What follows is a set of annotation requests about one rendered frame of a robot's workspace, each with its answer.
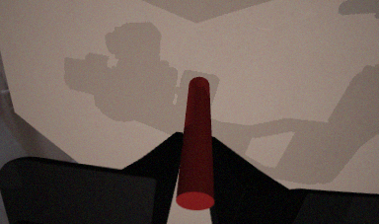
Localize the dark red peg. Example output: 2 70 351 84
176 77 214 210

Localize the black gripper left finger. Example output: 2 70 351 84
0 132 184 224

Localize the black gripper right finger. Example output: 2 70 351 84
209 136 379 224

